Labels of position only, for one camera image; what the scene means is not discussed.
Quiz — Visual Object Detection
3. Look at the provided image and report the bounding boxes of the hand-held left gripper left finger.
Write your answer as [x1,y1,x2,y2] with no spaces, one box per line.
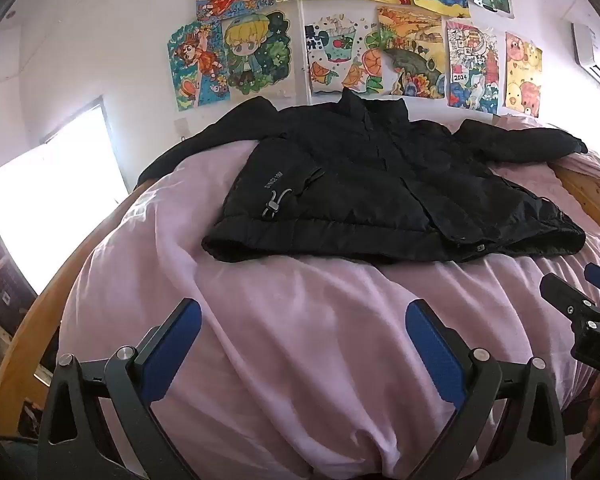
[37,297,203,480]

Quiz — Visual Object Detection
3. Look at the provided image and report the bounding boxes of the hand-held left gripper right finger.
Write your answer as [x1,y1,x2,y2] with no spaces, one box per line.
[405,299,568,480]

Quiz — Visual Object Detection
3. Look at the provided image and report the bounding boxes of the black padded jacket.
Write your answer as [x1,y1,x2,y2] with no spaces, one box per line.
[137,87,589,265]

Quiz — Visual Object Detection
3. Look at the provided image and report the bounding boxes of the pink bed sheet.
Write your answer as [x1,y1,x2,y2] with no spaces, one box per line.
[57,115,600,480]

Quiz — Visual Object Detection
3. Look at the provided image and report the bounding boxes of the bright window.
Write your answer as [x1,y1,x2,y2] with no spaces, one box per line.
[0,96,131,297]

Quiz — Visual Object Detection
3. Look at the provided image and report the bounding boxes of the white air conditioner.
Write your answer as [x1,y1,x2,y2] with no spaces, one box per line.
[571,21,600,99]

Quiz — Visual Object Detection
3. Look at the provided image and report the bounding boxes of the drink cup and oranges drawing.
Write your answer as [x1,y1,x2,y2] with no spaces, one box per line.
[304,11,384,97]

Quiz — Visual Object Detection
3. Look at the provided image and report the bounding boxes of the wooden bed frame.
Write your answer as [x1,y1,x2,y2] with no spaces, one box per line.
[0,160,600,436]

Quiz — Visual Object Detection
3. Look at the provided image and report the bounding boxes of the yellow pink bears wall drawing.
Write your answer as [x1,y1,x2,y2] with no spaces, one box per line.
[503,31,544,119]

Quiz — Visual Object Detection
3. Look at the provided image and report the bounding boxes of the red and blue wall drawing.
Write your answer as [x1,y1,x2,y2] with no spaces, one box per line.
[446,18,501,114]

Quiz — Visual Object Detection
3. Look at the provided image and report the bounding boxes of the blue orange-haired figure wall drawing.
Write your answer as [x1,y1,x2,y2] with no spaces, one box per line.
[167,20,231,112]

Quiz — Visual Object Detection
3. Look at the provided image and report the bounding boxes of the grey dinosaur wall drawing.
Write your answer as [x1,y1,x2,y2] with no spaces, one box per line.
[376,6,447,101]

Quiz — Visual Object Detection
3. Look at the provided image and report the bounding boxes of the blond boy wall drawing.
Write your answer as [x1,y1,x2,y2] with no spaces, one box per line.
[221,10,293,99]

